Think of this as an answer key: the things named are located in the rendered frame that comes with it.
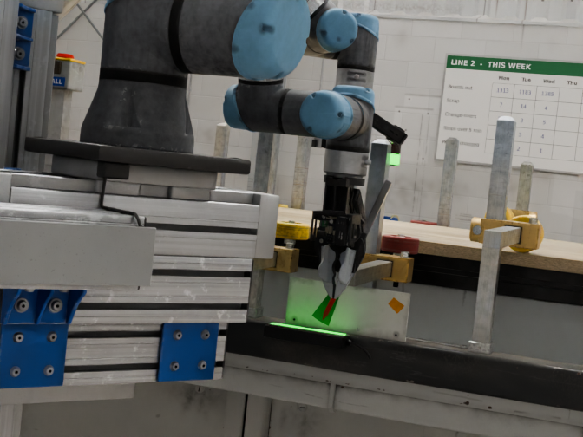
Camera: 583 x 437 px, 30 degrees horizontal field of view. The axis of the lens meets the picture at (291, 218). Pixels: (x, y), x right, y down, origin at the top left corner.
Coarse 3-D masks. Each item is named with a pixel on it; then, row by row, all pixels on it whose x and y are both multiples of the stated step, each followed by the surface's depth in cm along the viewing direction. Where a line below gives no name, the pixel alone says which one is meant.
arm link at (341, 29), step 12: (312, 0) 195; (324, 0) 196; (312, 12) 195; (324, 12) 195; (336, 12) 194; (348, 12) 195; (312, 24) 196; (324, 24) 194; (336, 24) 195; (348, 24) 195; (312, 36) 198; (324, 36) 194; (336, 36) 195; (348, 36) 195; (312, 48) 203; (324, 48) 198; (336, 48) 196
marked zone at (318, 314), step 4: (328, 296) 227; (324, 300) 227; (328, 300) 227; (336, 300) 226; (320, 304) 228; (324, 304) 227; (336, 304) 226; (320, 308) 228; (324, 308) 227; (332, 308) 227; (316, 312) 228; (320, 312) 228; (332, 312) 227; (316, 316) 228; (320, 316) 228; (328, 316) 227; (320, 320) 228; (324, 320) 227; (328, 320) 227; (328, 324) 227
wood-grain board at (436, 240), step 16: (288, 208) 328; (384, 224) 294; (400, 224) 304; (416, 224) 315; (432, 240) 242; (448, 240) 249; (464, 240) 256; (544, 240) 297; (448, 256) 236; (464, 256) 235; (480, 256) 234; (512, 256) 231; (528, 256) 230; (544, 256) 229; (560, 256) 235; (576, 256) 241; (576, 272) 227
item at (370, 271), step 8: (360, 264) 208; (368, 264) 209; (376, 264) 211; (384, 264) 217; (360, 272) 199; (368, 272) 204; (376, 272) 210; (384, 272) 217; (352, 280) 196; (360, 280) 199; (368, 280) 205
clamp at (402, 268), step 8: (368, 256) 224; (376, 256) 224; (384, 256) 223; (392, 256) 224; (392, 264) 223; (400, 264) 222; (408, 264) 222; (392, 272) 223; (400, 272) 222; (408, 272) 222; (392, 280) 223; (400, 280) 222; (408, 280) 223
